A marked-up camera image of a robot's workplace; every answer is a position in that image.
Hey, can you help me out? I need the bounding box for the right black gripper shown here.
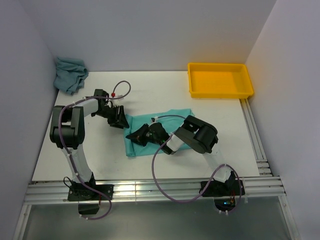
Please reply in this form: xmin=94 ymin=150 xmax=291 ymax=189
xmin=126 ymin=122 xmax=162 ymax=146

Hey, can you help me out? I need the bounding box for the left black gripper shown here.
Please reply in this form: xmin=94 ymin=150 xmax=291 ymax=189
xmin=93 ymin=105 xmax=130 ymax=129

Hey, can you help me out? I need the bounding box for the teal green t-shirt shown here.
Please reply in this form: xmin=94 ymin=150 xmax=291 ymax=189
xmin=124 ymin=108 xmax=194 ymax=158

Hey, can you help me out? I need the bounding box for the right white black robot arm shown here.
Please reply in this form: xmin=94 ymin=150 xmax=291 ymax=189
xmin=125 ymin=115 xmax=245 ymax=202

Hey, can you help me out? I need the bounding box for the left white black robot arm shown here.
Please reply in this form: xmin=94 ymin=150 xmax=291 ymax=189
xmin=49 ymin=89 xmax=129 ymax=202

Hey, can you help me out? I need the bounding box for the crumpled grey-blue t-shirt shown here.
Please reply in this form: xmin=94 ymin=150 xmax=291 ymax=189
xmin=53 ymin=57 xmax=89 ymax=95

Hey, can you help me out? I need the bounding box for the yellow plastic tray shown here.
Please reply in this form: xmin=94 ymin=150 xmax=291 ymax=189
xmin=187 ymin=62 xmax=254 ymax=99

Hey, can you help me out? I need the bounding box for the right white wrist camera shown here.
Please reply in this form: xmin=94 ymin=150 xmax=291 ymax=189
xmin=150 ymin=116 xmax=159 ymax=124

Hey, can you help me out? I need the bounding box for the aluminium front rail frame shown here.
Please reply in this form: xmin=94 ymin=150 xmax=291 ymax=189
xmin=13 ymin=176 xmax=301 ymax=240

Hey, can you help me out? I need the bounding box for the aluminium right side rail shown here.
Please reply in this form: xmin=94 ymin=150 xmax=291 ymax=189
xmin=240 ymin=99 xmax=286 ymax=198

